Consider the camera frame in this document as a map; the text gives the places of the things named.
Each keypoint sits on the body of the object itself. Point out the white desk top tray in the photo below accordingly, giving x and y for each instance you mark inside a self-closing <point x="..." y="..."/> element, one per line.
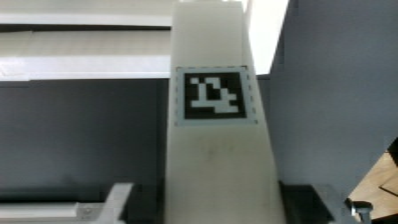
<point x="126" y="39"/>

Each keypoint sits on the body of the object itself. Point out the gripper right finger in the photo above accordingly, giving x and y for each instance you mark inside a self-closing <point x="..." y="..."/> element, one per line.
<point x="305" y="209"/>

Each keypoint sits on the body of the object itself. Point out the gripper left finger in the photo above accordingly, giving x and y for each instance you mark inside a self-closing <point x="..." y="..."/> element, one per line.
<point x="64" y="207"/>

